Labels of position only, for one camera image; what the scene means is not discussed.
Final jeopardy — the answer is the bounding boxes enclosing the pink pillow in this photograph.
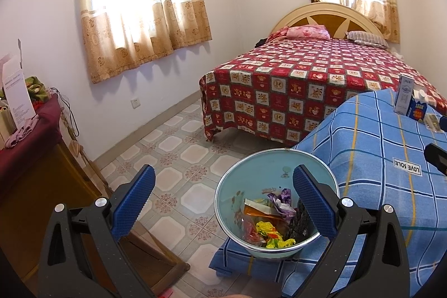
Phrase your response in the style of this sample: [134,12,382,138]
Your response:
[276,24,331,40]

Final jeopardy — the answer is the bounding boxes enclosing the pale pink cloth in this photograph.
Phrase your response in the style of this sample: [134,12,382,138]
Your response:
[4,116,40,149]

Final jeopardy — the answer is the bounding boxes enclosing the blue checked tablecloth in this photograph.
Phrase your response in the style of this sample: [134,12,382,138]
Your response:
[209,89,447,298]

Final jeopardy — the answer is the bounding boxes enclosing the thin dark cable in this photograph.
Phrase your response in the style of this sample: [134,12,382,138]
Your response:
[50,87,80,138]

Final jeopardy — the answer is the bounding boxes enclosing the blue milk carton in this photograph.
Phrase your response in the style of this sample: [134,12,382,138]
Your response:
[407,89,429,124]

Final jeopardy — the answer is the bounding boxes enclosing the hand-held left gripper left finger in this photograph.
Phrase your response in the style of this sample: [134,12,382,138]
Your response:
[37,165,156,298]

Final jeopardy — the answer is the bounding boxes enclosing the wooden stool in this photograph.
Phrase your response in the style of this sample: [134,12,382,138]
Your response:
[119,225,191,288]

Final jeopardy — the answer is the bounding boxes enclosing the red checked bedspread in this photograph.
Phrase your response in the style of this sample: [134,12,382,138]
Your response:
[199,37,447,143]

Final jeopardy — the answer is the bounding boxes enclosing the large purple wrapper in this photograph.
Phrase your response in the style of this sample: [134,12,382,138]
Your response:
[267,188,297,219]

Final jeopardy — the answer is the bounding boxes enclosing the beige hanging cloth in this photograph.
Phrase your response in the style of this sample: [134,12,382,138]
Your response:
[59,109,92,180]

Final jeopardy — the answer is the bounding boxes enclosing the black ribbed wrapper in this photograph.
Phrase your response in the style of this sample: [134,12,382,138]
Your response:
[284,199,311,243]

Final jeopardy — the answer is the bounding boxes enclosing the white milk carton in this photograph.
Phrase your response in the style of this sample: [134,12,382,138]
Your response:
[393,73,415,116]

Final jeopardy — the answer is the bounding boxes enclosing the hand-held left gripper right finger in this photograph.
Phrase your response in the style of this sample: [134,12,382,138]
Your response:
[293,165,411,298]

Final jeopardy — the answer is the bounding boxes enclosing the maroon cloth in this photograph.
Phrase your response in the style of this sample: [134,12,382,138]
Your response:
[0,96,68,180]

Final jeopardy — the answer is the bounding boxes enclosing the orange packet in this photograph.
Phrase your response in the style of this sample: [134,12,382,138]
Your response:
[243,198,280,219]

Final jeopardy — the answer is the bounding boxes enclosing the clear snack packet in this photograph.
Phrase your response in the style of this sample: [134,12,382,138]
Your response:
[424,114,442,134]

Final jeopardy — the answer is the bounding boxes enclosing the light blue trash bin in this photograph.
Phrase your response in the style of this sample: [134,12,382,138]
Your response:
[214,149,340,258]

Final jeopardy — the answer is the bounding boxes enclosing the green floral cloth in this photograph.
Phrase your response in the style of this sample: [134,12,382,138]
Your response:
[24,76,52,103]

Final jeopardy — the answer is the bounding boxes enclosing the red plastic bag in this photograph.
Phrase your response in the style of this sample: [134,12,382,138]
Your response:
[240,214,268,245]

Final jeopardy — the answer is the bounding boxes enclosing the cream wooden headboard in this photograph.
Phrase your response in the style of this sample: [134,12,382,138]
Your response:
[270,2,385,40]

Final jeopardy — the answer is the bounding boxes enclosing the yellow wrapper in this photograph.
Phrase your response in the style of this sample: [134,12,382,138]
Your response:
[255,220,296,249]

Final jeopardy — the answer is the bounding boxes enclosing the striped pillow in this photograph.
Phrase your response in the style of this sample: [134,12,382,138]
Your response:
[346,30,390,50]

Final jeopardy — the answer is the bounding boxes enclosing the wooden cabinet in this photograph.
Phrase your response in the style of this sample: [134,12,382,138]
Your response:
[0,137,116,285]

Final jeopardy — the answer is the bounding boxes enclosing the wide beige curtain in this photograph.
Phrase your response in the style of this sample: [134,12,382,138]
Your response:
[79,0,213,85]

